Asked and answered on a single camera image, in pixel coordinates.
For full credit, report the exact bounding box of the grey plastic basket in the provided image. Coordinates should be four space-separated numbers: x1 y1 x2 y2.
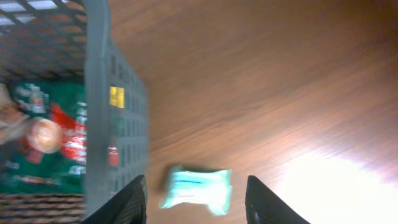
1 0 149 223

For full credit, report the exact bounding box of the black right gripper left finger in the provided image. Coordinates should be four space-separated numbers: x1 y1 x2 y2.
81 175 147 224

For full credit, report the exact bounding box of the teal wet wipes packet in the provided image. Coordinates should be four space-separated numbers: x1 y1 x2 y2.
160 166 233 216

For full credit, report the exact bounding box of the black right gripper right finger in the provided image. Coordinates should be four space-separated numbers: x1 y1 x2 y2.
245 175 310 224

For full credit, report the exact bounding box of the green Nescafe coffee bag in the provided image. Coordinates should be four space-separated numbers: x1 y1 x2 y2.
1 81 88 194

